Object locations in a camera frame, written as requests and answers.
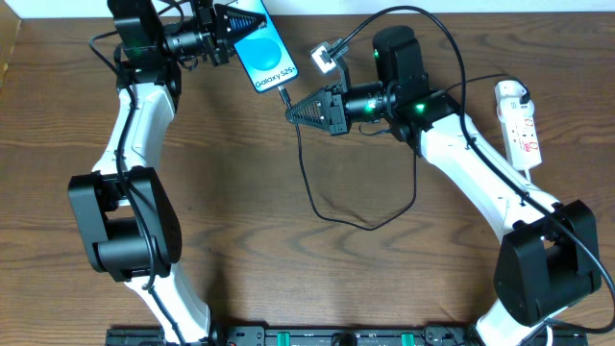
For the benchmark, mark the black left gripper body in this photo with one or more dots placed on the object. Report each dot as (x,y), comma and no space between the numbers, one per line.
(214,37)

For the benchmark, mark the white power strip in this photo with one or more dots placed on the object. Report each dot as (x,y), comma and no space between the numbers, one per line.
(521,143)

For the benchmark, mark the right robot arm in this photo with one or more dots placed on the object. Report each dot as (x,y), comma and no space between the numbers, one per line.
(549,252)

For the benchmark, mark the white USB wall charger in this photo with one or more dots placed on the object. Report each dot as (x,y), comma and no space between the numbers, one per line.
(513,101)

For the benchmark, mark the blue Galaxy smartphone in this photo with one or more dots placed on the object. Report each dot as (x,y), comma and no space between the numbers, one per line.
(263,53)

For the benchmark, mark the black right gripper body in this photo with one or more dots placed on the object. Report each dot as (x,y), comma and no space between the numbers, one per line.
(337,109)

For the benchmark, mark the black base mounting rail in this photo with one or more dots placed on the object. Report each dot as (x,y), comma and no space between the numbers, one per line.
(259,336)

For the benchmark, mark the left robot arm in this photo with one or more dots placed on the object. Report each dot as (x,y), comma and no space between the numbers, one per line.
(127,224)

